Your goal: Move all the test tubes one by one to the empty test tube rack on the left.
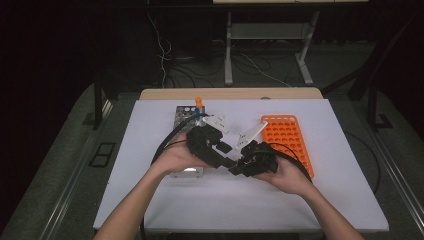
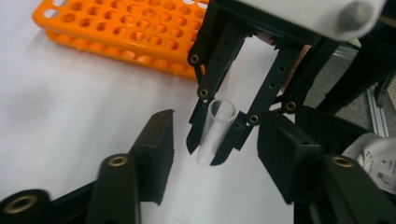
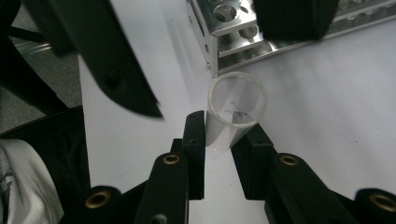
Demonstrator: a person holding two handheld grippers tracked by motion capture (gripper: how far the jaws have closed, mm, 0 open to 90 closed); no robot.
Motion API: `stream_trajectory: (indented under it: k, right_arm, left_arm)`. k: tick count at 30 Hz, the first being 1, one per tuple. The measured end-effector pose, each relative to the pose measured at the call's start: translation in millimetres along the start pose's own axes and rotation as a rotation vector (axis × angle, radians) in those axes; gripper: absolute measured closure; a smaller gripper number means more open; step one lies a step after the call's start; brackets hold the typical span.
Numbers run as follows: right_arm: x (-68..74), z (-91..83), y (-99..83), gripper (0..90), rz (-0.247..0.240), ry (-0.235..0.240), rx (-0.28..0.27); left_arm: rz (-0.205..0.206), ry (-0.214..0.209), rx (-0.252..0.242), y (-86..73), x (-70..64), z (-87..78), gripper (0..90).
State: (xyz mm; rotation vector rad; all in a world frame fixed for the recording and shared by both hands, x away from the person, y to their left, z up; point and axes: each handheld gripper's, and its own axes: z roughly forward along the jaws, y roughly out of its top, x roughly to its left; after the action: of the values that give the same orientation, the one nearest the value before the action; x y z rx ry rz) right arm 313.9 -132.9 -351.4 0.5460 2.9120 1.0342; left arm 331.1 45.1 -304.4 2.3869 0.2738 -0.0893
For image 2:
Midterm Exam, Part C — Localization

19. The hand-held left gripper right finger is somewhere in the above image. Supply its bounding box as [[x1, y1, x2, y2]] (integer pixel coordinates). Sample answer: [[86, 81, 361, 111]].
[[257, 111, 324, 205]]

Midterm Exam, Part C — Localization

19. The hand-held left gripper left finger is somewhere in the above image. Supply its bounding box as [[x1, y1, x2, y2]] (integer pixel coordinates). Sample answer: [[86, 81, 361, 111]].
[[129, 108, 176, 206]]

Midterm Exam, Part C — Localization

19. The clear plastic test tube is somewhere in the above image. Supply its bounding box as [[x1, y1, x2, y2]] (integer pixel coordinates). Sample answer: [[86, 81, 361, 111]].
[[195, 98, 237, 167]]

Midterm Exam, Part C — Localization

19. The orange plastic tube rack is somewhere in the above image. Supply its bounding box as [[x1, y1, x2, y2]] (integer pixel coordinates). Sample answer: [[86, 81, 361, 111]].
[[32, 0, 216, 80]]

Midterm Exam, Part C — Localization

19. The white printed cloth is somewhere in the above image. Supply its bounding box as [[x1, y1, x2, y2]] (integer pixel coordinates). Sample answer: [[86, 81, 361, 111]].
[[341, 133, 396, 195]]

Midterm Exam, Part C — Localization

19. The aluminium frame rail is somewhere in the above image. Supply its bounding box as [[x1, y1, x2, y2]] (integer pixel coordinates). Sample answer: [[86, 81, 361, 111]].
[[365, 83, 391, 138]]

